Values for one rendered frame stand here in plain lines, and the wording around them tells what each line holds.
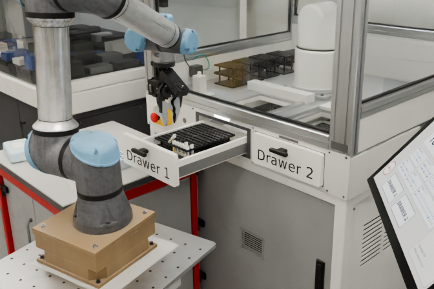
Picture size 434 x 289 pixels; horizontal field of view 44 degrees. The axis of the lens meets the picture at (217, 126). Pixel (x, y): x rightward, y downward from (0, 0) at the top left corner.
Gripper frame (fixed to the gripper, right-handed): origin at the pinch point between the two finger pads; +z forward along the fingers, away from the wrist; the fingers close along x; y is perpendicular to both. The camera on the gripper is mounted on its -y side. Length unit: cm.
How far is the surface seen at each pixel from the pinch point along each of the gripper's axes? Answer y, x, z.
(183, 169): -13.6, 6.6, 11.5
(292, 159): -35.5, -20.7, 9.6
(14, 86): 123, 3, 11
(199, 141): -5.7, -7.2, 7.9
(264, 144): -23.4, -20.7, 7.8
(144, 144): -0.1, 11.3, 5.1
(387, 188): -79, -2, -2
